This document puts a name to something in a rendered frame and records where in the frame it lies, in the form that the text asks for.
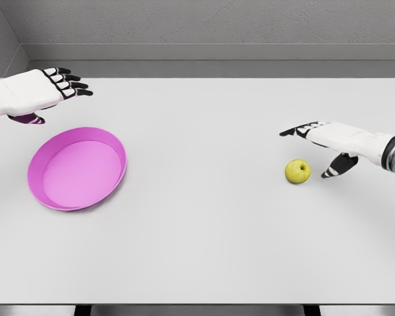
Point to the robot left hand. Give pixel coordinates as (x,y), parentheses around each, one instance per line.
(29,90)

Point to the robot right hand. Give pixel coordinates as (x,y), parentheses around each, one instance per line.
(335,136)

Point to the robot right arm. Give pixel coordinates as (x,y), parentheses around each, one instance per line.
(392,152)

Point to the yellow-green apple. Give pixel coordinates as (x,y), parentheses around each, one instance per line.
(298,171)

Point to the pink round plate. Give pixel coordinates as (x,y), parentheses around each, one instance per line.
(77,168)

